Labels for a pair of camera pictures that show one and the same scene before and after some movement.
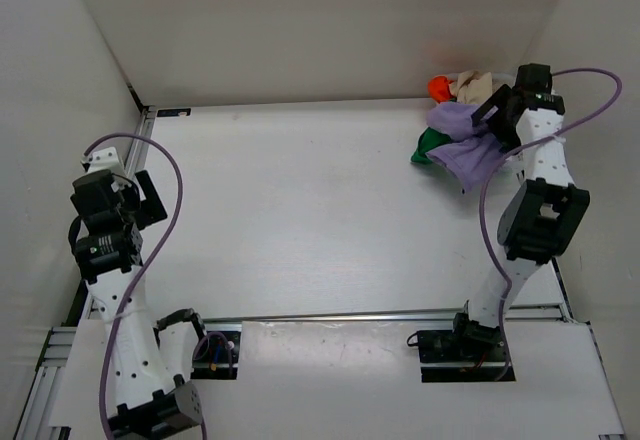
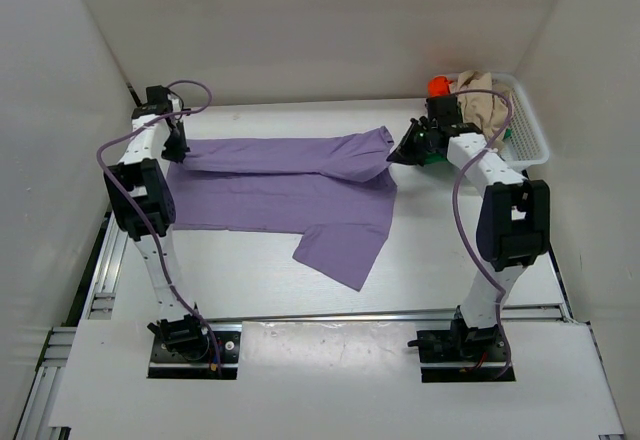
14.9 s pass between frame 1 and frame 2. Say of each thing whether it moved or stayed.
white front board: stayed
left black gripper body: moved
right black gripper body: moved
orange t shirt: stayed
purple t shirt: moved
